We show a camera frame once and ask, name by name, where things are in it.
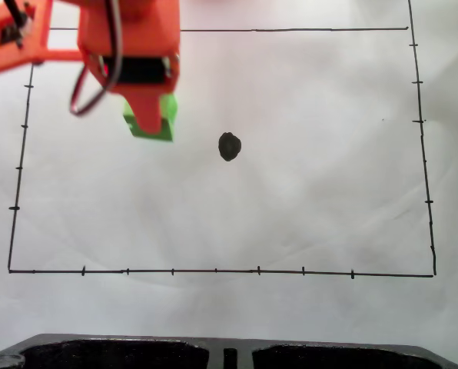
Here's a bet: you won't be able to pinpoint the green textured cube block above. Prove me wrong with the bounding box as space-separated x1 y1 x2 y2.
121 91 179 143

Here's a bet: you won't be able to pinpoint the black dot mark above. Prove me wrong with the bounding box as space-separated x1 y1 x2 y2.
217 131 243 163

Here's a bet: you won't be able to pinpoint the white paper sheet black lines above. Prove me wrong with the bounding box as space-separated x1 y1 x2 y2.
0 0 458 357

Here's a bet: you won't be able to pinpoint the red black white servo cable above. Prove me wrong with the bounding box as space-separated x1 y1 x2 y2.
68 0 124 118

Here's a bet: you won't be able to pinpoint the orange camera mount black lens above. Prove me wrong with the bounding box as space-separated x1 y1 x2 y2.
0 0 85 79

